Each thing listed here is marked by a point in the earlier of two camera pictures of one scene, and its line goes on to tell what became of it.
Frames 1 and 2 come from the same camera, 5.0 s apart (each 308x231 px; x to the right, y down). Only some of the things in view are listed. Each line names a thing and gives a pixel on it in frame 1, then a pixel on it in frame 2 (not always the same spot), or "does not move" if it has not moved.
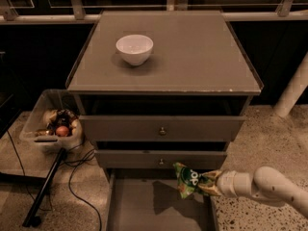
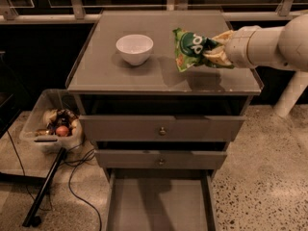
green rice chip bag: (191, 182) → (190, 48)
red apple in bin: (62, 131) does not move
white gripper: (229, 183) → (237, 50)
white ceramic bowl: (135, 49) does not move
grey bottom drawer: (150, 200) does not move
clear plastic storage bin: (54, 122) does not move
